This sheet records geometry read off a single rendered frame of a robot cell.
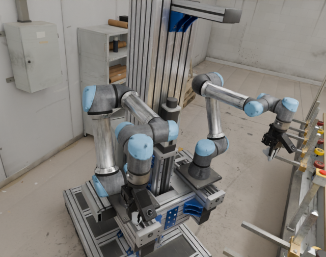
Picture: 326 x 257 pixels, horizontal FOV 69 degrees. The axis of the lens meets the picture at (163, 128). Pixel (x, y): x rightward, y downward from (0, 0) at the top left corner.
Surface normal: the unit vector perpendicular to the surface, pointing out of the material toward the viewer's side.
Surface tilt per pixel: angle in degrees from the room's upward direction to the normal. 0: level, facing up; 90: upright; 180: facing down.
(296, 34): 90
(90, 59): 90
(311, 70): 90
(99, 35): 90
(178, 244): 0
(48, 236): 0
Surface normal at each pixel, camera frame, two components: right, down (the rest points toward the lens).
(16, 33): -0.43, 0.41
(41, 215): 0.11, -0.86
